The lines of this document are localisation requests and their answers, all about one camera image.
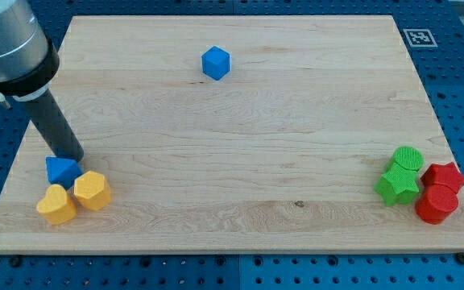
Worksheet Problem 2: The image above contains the green star block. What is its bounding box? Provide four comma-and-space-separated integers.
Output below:
374, 163, 420, 206

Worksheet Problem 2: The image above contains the white fiducial marker tag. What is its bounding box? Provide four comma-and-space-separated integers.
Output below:
404, 28, 437, 48

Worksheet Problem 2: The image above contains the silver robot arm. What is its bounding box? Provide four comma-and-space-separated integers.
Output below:
0, 0, 60, 109

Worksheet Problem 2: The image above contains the green cylinder block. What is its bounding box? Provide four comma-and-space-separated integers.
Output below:
385, 146, 424, 172

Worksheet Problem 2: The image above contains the blue cube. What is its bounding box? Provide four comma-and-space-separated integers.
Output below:
201, 46, 230, 81

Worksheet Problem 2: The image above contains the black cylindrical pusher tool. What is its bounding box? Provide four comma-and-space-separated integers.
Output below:
23, 89, 84, 162

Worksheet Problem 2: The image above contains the red star block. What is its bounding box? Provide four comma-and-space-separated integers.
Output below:
420, 162, 464, 193

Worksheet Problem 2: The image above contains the blue triangular block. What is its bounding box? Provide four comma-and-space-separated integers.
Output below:
45, 156, 82, 190

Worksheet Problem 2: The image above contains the yellow hexagon block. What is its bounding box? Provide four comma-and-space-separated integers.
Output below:
74, 171, 112, 211

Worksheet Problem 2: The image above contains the yellow heart block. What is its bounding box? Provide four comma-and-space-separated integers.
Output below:
35, 184, 77, 226

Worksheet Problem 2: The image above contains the red cylinder block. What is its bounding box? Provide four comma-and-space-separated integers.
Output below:
415, 184, 459, 225

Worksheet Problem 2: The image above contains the wooden board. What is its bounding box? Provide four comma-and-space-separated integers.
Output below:
0, 15, 464, 255

